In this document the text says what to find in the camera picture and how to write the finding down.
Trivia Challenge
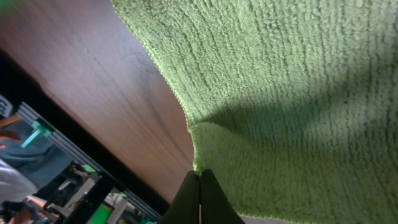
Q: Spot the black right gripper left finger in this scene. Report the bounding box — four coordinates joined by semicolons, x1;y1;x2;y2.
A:
157;170;200;224

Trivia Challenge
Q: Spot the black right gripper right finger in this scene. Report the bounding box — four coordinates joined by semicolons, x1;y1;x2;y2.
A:
200;169;244;224

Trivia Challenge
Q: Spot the light green cloth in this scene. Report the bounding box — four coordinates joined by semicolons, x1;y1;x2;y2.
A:
113;0;397;223

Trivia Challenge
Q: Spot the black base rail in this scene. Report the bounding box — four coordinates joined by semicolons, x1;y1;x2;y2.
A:
1;51;169;221

